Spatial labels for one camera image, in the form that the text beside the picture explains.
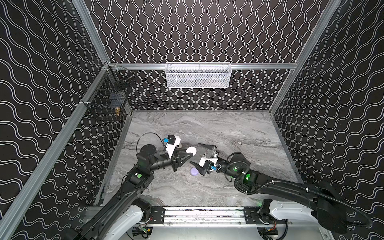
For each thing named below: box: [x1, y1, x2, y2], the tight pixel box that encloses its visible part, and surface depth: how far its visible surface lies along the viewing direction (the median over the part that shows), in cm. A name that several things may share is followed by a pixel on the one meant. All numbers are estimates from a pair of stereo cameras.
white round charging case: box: [185, 146, 197, 156], surface depth 67 cm
